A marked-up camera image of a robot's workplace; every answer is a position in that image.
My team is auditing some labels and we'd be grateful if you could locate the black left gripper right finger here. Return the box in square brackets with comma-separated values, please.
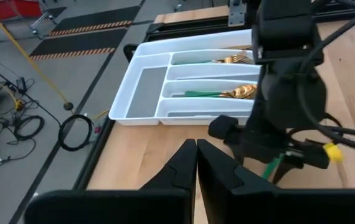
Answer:
[197, 139, 278, 224]

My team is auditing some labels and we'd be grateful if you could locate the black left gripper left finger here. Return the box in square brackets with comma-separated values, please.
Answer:
[140, 139, 197, 224]

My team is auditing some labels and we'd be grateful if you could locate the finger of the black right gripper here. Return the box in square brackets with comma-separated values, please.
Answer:
[272, 157, 293, 184]
[233, 152, 268, 166]

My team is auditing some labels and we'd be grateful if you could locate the gold knife green handle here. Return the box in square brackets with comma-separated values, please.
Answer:
[262, 153, 286, 180]

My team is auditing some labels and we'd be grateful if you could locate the small gold spoon green handle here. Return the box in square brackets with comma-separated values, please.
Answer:
[224, 83, 258, 100]

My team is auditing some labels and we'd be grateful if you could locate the white cutlery organizer tray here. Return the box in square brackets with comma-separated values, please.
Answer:
[108, 29, 262, 127]

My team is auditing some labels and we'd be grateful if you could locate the black mat orange striped edge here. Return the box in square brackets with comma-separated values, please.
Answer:
[49, 5, 143, 37]
[29, 27, 129, 61]

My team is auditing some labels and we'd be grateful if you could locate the red storage bin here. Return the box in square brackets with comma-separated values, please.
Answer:
[0, 0, 43, 22]

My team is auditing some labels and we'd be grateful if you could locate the yellow cable tag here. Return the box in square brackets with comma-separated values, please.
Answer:
[323, 142, 344, 164]

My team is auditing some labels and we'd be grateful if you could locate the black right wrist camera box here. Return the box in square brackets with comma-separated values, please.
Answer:
[251, 0, 319, 62]

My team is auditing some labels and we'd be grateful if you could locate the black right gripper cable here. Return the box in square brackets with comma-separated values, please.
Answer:
[297, 0, 355, 155]

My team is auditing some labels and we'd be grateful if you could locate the grey power strip red switch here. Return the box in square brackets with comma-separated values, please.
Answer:
[92, 123, 103, 142]

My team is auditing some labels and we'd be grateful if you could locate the grey metal mounting bracket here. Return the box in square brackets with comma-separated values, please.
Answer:
[227, 0, 247, 27]

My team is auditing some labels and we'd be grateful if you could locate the coiled black cable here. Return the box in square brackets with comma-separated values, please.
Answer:
[57, 113, 95, 152]
[13, 114, 45, 141]

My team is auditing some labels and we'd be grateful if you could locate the yellow cable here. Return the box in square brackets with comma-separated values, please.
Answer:
[0, 0, 70, 105]

